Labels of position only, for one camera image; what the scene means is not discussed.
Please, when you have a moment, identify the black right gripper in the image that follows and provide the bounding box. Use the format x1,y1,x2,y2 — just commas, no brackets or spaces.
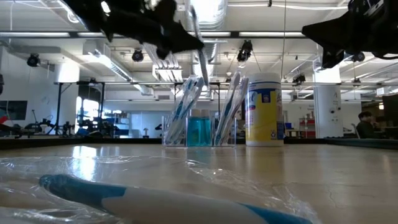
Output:
301,0,379,70

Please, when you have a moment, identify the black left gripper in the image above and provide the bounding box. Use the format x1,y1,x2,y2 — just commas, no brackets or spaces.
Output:
104,0,205,60

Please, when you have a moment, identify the blue toothbrush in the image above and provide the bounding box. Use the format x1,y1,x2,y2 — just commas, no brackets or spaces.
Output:
188,5,210,88
174,76,206,142
164,79,195,146
167,77,200,146
0,154,321,224
217,76,250,146
170,77,205,144

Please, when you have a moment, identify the teal mouthwash bottle white cap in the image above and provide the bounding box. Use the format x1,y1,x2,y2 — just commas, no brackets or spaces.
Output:
200,108,213,147
186,108,202,147

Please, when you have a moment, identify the black ceiling spotlight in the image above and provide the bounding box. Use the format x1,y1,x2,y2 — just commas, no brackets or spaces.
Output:
292,73,307,85
236,39,254,62
131,49,145,63
26,53,41,68
351,51,366,63

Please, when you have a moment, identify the white building column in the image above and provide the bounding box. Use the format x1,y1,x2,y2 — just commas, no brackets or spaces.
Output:
313,63,344,139

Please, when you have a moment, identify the long ceiling light strip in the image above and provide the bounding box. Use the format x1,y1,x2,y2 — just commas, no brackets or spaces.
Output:
0,30,307,39

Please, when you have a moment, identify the red storage rack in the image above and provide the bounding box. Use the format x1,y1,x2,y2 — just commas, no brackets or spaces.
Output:
298,116,317,138

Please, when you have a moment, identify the person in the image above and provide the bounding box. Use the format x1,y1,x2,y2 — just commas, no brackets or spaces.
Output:
355,111,379,139

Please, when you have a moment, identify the clear acrylic organizer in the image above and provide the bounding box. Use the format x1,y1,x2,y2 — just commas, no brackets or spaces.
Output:
161,114,238,148

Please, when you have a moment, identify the yellow Lysol wipes canister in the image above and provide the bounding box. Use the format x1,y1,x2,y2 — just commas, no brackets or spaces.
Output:
244,72,285,147

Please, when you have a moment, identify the silver ceiling duct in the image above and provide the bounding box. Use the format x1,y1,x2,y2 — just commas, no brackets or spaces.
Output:
189,0,228,78

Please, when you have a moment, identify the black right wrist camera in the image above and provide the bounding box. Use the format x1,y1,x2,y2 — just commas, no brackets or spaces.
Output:
347,0,386,18

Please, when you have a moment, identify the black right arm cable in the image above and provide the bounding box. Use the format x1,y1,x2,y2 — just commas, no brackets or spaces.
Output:
371,51,398,60

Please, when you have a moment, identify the black tall rack frame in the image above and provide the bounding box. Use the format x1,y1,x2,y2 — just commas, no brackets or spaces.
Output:
54,80,106,136

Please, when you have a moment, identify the dark wall screen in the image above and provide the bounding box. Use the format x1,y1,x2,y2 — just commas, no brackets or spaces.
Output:
0,100,29,121

